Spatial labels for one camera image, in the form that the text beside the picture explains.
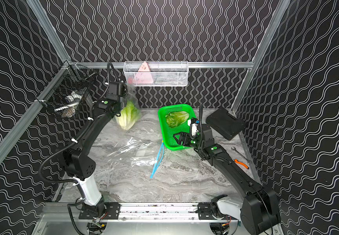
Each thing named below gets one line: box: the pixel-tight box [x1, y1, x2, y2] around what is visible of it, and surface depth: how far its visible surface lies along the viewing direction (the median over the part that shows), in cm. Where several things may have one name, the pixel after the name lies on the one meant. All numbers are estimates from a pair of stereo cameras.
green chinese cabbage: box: [165, 111, 190, 129], surface depth 105 cm
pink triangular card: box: [134, 61, 154, 84], surface depth 92 cm
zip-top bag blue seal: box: [107, 137, 165, 179], surface depth 97 cm
